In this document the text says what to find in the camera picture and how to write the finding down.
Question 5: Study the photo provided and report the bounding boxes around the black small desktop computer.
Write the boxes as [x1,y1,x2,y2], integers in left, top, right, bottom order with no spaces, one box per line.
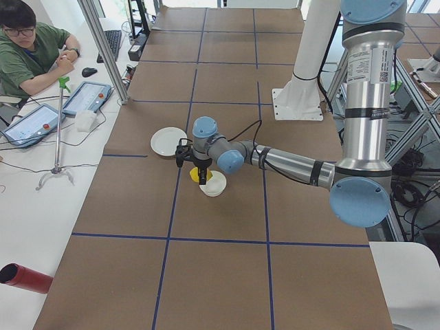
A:
[128,33,148,62]

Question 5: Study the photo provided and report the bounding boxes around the near blue teach pendant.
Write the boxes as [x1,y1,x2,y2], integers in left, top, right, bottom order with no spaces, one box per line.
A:
[1,104,58,148]

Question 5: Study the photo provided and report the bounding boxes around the red cylinder tube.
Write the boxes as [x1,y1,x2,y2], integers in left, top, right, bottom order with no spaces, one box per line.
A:
[1,263,53,294]

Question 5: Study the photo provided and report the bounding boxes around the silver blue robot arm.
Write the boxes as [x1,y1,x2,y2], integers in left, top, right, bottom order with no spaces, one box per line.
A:
[175,1,407,228]

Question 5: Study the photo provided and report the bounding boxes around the black keyboard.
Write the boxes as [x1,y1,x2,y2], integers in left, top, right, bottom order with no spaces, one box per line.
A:
[104,30,122,61]

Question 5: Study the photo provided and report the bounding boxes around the blue teach pendant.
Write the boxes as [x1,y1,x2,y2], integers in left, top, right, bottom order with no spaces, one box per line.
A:
[1,104,58,148]
[63,82,112,116]

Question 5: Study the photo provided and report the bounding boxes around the yellow lemon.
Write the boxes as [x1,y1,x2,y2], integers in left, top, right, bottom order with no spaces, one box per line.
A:
[190,167,212,183]

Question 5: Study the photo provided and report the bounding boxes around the person in green shirt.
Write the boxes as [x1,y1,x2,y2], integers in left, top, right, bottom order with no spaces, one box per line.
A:
[1,1,80,100]

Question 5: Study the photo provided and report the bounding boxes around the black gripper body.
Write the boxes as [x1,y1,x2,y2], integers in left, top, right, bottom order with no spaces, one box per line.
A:
[192,154,212,169]

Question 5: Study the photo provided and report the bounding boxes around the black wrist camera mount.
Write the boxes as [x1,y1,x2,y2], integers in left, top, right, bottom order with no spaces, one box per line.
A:
[175,144,193,168]

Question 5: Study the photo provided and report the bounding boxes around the white round plate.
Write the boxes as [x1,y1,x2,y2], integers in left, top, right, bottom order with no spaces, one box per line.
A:
[150,126,187,157]

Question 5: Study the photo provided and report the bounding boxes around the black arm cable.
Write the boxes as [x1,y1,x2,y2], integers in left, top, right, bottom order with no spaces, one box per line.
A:
[178,119,331,186]

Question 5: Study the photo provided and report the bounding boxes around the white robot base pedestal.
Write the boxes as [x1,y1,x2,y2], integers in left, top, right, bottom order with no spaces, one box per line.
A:
[272,0,340,121]

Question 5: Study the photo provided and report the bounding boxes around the aluminium frame post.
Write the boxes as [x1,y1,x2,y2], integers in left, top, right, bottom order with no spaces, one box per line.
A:
[77,0,129,105]

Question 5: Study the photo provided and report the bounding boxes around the far blue teach pendant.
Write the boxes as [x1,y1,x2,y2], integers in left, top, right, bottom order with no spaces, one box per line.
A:
[63,82,112,116]

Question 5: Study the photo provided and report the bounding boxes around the silver green reacher grabber tool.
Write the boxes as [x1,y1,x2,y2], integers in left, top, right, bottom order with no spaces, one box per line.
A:
[35,76,74,191]

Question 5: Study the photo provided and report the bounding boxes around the white round bowl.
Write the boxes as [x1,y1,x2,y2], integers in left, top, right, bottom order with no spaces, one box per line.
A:
[199,170,227,197]

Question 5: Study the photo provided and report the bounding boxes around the black computer mouse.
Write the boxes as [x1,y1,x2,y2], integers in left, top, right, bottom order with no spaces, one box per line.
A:
[81,67,98,78]

